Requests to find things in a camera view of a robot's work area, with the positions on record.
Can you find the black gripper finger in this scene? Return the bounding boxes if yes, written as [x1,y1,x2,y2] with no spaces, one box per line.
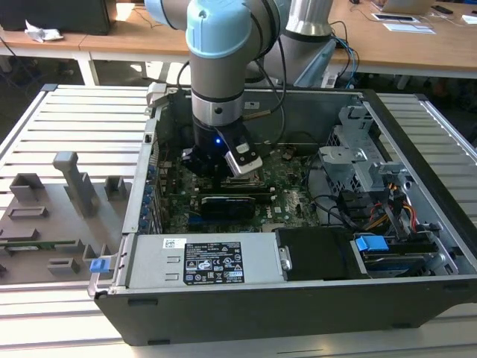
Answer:
[219,169,239,190]
[180,147,221,190]

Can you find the CPU socket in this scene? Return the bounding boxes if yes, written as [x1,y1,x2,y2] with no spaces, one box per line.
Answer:
[221,172,268,188]

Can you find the black RAM slot bank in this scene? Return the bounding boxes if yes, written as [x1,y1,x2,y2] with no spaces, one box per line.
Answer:
[193,185,277,198]

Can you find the black plastic bay cover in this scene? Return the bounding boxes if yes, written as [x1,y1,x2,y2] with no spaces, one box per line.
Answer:
[275,227,361,283]

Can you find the black graphics card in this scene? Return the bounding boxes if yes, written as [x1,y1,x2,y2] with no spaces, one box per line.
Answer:
[199,193,259,222]

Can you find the green motherboard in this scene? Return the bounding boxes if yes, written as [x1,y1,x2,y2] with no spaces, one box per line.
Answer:
[156,143,323,235]

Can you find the grey power supply unit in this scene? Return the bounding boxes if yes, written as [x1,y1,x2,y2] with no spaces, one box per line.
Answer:
[124,233,288,291]

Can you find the silver metal drive cage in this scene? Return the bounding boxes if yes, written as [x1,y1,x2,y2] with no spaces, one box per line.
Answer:
[318,104,410,195]

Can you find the pale blue teach pendant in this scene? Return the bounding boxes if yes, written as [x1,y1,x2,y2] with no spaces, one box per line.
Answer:
[294,37,337,87]

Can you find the black open PC case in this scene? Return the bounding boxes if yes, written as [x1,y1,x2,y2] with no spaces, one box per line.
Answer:
[86,84,477,348]

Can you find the wooden office desk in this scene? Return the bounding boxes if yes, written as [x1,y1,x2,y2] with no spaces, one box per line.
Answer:
[0,0,193,87]
[327,0,477,90]

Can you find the small blue plastic clip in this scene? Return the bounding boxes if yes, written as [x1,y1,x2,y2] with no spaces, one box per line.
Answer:
[90,257,113,277]

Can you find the grey parts rack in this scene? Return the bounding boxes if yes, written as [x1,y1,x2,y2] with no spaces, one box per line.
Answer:
[0,151,133,286]

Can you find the hard disk in blue carrier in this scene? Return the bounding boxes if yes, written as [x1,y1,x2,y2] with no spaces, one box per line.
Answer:
[353,233,439,279]

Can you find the green RAM stick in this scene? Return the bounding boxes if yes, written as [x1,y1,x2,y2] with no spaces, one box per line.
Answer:
[0,239,79,253]

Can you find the crumpled white paper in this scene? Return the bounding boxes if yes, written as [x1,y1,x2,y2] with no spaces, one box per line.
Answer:
[24,19,65,43]

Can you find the black desktop computer box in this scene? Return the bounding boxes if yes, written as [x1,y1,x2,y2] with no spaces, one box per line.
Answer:
[0,0,113,37]

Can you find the white framed tablet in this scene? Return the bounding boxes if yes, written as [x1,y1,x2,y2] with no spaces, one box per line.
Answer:
[371,12,423,24]

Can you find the silver laptop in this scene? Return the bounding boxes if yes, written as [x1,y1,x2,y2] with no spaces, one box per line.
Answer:
[379,0,437,14]

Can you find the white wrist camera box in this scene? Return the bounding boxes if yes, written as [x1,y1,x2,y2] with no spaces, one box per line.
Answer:
[222,128,264,178]

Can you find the silver latch handle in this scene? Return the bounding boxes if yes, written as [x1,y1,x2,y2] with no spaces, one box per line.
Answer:
[277,245,294,271]

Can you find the black cable bundle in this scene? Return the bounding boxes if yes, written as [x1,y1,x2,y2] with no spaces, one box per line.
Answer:
[309,188,376,229]

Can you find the blue hanging cable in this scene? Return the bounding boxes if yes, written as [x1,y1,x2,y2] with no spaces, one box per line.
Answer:
[335,36,361,90]

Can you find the yellow red power wires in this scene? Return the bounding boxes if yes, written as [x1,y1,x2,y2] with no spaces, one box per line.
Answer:
[364,180,418,232]

